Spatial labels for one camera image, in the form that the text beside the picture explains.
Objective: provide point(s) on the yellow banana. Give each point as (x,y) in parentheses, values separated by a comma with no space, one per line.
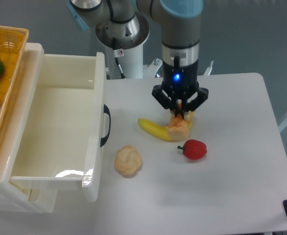
(154,129)

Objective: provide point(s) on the yellow woven basket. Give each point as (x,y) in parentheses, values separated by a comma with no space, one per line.
(12,44)

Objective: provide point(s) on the white drawer cabinet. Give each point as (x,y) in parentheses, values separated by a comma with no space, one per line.
(15,197)

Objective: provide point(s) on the black drawer handle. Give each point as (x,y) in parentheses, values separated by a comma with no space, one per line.
(107,126)

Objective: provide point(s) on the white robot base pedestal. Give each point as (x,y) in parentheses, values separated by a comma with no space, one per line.
(123,43)

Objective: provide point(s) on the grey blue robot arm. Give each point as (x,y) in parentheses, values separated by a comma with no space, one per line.
(179,21)

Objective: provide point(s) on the square toasted bread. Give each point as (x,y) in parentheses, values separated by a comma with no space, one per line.
(178,128)

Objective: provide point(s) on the white open upper drawer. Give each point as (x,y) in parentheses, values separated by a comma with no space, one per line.
(60,146)

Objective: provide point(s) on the round bread roll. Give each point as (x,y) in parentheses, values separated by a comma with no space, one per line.
(127,161)

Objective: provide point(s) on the orange yellow bell pepper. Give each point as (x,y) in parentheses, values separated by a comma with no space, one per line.
(187,115)

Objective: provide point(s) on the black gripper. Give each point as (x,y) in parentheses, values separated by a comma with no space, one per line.
(180,84)

